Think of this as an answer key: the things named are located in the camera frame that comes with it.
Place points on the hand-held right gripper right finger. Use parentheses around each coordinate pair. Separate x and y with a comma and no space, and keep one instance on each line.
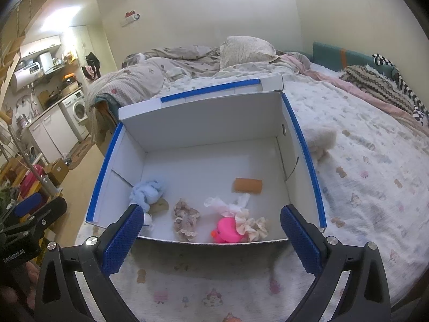
(301,238)

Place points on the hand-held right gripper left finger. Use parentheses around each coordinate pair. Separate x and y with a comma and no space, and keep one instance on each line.
(122,238)

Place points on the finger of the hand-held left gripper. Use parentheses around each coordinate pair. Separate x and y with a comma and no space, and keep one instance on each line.
(50,209)
(28,205)

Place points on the beige lace scrunchie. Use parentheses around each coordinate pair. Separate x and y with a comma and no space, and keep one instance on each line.
(254,226)

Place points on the tan cloth piece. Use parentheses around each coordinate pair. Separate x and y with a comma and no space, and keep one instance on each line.
(161,206)

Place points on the light blue fluffy cloth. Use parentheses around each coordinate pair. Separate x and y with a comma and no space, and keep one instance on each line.
(147,191)

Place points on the brown patterned lace scrunchie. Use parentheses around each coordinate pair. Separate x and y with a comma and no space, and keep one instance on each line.
(186,219)

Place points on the orange sponge block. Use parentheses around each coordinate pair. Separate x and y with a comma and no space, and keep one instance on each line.
(248,186)

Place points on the white lace scrunchie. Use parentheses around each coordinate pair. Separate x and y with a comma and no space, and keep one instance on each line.
(223,204)

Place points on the white cardboard box blue tape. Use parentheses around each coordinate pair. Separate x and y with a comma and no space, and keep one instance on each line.
(207,134)

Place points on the person's left hand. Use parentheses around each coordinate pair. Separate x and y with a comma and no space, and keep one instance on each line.
(33,271)

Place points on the pink bag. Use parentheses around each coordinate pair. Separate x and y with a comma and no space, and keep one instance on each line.
(32,179)

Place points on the brown cardboard box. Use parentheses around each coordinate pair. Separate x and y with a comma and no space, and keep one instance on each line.
(57,171)

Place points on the brown floor rug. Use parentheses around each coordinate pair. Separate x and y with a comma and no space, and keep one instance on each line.
(82,152)

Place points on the pink rubber duck toy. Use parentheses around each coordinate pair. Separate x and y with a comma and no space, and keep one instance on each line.
(228,231)

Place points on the white kitchen cabinet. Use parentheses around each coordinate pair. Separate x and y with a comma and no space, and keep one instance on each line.
(53,134)
(40,45)

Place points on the fluffy cream cloth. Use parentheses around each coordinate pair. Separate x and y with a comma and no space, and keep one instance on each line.
(320,142)

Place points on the bed with printed sheet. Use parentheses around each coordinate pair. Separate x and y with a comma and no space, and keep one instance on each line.
(362,161)

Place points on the white washing machine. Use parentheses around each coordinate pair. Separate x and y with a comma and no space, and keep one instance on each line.
(75,114)

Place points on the teal bed footboard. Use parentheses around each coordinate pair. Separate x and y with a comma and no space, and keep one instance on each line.
(104,114)

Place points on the white water heater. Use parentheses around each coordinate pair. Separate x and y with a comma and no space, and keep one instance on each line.
(26,78)

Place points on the steel range hood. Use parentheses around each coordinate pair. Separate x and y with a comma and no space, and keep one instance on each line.
(50,63)

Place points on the beige printed duvet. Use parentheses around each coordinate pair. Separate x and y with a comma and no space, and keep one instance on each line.
(134,80)

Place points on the wooden staircase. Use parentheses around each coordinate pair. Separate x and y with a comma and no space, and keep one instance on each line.
(13,50)

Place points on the white upper kitchen cabinet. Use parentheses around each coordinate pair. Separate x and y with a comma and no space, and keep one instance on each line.
(40,45)

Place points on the pink blanket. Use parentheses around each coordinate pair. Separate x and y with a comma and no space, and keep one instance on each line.
(335,80)

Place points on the knitted patterned blanket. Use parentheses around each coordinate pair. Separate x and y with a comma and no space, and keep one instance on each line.
(375,84)

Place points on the black white striped cloth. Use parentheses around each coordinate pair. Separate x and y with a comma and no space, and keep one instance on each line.
(407,89)

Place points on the teal headboard cushion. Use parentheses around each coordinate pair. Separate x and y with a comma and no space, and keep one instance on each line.
(328,55)

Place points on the beige floral pillow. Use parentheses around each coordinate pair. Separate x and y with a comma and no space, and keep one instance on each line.
(246,50)

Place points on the yellow wooden frame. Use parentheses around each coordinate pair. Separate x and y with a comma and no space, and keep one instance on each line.
(13,181)

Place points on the hanging clothes on wall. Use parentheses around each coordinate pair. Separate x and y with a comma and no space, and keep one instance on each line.
(92,65)

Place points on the red white wall holder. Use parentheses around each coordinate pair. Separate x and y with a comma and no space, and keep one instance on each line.
(130,18)

